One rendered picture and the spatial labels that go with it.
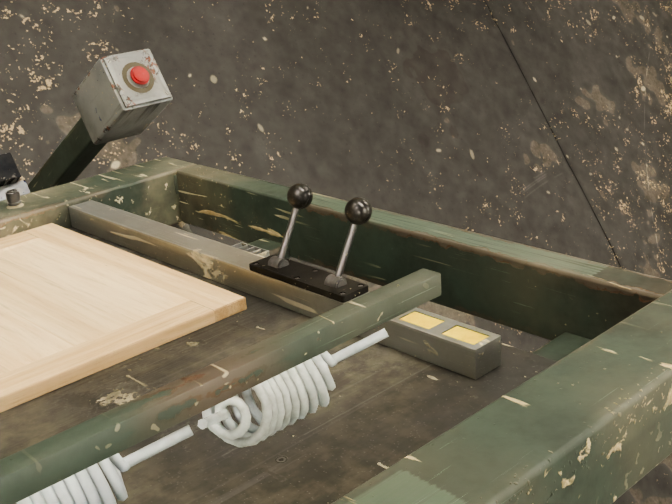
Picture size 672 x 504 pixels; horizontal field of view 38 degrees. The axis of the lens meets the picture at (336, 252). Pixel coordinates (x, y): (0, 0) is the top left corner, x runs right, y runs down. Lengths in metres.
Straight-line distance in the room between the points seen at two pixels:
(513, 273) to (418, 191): 2.23
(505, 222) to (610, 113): 1.02
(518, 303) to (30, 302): 0.71
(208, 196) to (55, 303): 0.52
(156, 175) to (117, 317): 0.61
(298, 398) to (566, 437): 0.24
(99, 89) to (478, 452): 1.36
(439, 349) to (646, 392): 0.32
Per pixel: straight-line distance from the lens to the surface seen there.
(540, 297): 1.37
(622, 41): 4.99
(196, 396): 0.63
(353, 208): 1.30
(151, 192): 1.94
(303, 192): 1.39
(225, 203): 1.85
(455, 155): 3.80
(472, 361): 1.15
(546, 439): 0.86
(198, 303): 1.38
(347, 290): 1.29
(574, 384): 0.95
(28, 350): 1.33
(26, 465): 0.59
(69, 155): 2.26
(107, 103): 2.00
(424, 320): 1.22
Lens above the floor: 2.52
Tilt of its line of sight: 50 degrees down
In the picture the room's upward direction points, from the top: 59 degrees clockwise
